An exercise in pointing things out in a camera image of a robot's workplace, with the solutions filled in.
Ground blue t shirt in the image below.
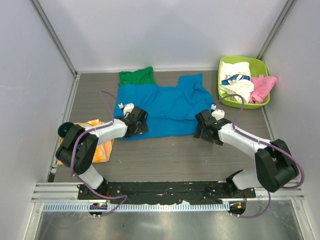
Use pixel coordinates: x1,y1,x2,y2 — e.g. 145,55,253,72
117,73,214,141

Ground lime green plastic basin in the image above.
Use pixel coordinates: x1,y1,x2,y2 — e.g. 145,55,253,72
218,55,270,109

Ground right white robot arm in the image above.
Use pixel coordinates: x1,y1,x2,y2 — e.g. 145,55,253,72
194,109,302,198

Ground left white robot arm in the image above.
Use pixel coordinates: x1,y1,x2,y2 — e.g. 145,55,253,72
55,103,149,200

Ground green folded t shirt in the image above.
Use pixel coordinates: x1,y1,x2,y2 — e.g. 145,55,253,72
118,66,157,87

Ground yellow checkered cloth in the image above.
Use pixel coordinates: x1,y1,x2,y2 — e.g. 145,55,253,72
57,119,115,166

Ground beige round plate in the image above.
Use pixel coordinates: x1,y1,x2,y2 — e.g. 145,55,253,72
57,122,93,145

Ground white printed t shirt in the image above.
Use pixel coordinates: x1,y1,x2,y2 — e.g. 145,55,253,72
219,61,254,104

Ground pink t shirt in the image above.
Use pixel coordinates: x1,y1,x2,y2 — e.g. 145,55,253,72
249,74,278,104

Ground dark teal cup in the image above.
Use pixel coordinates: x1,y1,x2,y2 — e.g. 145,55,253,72
57,122,75,139

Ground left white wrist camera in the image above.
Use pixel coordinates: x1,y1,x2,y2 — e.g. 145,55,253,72
118,103,135,116

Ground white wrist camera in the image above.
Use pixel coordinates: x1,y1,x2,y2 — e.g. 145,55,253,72
210,104,225,121
118,103,135,116

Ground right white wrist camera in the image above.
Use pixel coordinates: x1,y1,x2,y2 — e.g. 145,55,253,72
210,104,225,121

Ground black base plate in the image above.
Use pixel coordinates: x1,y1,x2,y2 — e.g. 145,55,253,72
77,180,257,205

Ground aluminium frame rail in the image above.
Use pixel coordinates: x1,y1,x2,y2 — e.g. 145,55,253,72
31,182,305,203

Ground slotted white cable duct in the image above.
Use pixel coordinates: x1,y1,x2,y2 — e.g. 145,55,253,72
42,201,230,213

